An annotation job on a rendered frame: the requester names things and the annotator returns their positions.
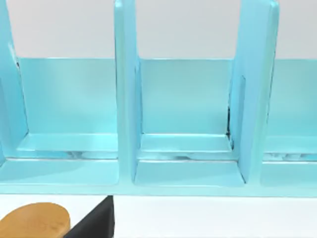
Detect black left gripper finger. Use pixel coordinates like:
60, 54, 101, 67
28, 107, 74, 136
64, 195, 115, 238

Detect round wooden coaster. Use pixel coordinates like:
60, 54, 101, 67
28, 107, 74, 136
0, 202, 71, 238

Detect light blue rack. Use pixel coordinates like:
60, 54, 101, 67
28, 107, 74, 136
0, 0, 317, 197

